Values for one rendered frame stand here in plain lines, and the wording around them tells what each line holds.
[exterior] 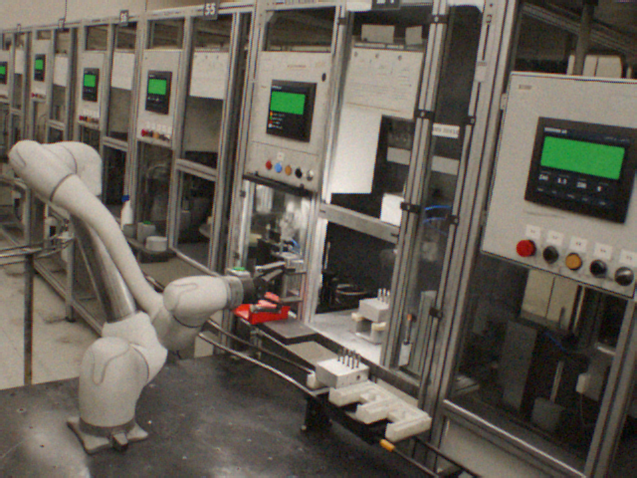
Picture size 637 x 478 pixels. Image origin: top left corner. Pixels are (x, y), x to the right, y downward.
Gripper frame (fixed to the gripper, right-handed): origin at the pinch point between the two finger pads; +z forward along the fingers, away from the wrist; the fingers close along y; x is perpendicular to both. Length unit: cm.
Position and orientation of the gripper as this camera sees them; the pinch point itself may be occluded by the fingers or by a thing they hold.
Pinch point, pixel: (295, 286)
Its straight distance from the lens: 186.6
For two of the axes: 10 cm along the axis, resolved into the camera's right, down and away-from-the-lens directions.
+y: 1.3, -9.7, -2.1
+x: -6.3, -2.4, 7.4
